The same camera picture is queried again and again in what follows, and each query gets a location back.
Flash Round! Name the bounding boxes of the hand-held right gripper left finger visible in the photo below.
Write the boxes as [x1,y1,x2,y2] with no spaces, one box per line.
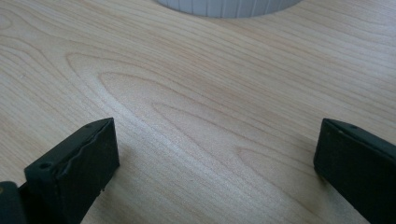
[18,117,120,224]

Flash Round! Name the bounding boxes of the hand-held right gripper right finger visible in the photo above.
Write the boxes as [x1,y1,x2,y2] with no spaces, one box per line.
[313,118,396,224]

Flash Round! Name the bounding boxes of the white ribbed round container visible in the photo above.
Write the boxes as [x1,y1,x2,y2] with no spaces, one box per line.
[154,0,304,19]

